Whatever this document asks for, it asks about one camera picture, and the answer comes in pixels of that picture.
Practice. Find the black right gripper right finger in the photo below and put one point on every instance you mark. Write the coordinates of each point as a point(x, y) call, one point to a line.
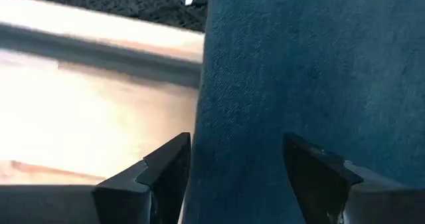
point(315, 184)

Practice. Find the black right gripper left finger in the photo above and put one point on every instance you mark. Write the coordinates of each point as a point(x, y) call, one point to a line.
point(159, 184)

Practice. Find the black aluminium frame rail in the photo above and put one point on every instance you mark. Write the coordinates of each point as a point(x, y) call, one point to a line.
point(99, 56)

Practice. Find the dark blue jeans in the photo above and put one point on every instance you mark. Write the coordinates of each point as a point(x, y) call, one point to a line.
point(299, 67)

